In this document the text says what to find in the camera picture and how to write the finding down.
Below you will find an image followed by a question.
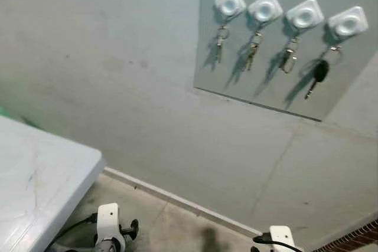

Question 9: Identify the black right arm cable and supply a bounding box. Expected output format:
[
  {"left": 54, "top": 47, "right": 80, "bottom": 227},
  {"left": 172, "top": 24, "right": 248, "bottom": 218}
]
[{"left": 252, "top": 234, "right": 305, "bottom": 252}]

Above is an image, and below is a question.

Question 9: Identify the grey wall panel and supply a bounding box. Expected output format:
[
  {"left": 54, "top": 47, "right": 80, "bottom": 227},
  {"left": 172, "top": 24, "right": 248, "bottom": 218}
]
[{"left": 193, "top": 0, "right": 378, "bottom": 122}]

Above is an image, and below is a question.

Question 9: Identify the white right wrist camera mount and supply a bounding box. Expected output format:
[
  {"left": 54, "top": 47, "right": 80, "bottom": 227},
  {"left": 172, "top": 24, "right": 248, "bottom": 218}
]
[{"left": 269, "top": 225, "right": 296, "bottom": 252}]

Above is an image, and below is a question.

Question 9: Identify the white folding table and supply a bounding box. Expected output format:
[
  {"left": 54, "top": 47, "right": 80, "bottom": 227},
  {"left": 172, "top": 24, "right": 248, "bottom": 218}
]
[{"left": 0, "top": 116, "right": 107, "bottom": 252}]

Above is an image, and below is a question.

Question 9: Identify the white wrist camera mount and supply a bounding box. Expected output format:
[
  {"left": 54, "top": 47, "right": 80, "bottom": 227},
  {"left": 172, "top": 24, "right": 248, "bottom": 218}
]
[
  {"left": 96, "top": 202, "right": 122, "bottom": 242},
  {"left": 269, "top": 225, "right": 296, "bottom": 252}
]

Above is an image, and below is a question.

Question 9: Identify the black headed key on ring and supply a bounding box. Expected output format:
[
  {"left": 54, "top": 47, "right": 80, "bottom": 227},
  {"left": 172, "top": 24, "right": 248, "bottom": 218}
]
[{"left": 304, "top": 45, "right": 344, "bottom": 101}]

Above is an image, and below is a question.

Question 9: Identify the white square wall hook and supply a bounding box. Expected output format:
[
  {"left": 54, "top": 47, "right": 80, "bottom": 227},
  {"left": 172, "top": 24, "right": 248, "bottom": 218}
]
[
  {"left": 247, "top": 0, "right": 284, "bottom": 24},
  {"left": 213, "top": 0, "right": 247, "bottom": 19},
  {"left": 285, "top": 0, "right": 325, "bottom": 30},
  {"left": 327, "top": 6, "right": 370, "bottom": 38}
]

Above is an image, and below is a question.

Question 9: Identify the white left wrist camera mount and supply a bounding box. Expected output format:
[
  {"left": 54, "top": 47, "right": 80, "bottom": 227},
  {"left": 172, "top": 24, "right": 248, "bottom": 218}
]
[{"left": 96, "top": 202, "right": 122, "bottom": 242}]

